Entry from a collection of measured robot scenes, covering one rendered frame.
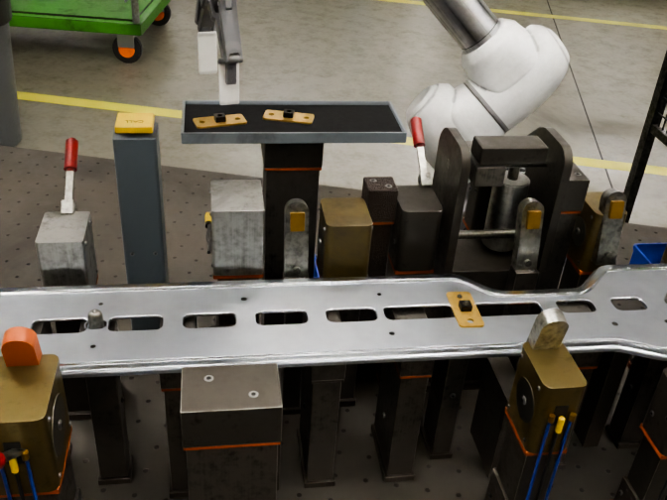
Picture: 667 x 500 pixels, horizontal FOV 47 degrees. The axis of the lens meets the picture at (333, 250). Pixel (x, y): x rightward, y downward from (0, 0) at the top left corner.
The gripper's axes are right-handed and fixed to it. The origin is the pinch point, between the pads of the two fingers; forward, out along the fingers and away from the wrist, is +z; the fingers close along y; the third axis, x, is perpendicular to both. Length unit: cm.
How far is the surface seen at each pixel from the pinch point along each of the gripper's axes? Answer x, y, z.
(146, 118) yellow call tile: -11.2, -4.1, 7.1
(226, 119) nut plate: 1.3, 0.0, 6.7
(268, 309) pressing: -1.0, 31.1, 23.0
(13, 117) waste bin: -36, -252, 108
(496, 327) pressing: 29, 45, 23
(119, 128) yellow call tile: -15.9, -1.8, 7.3
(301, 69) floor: 135, -326, 123
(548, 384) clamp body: 26, 61, 18
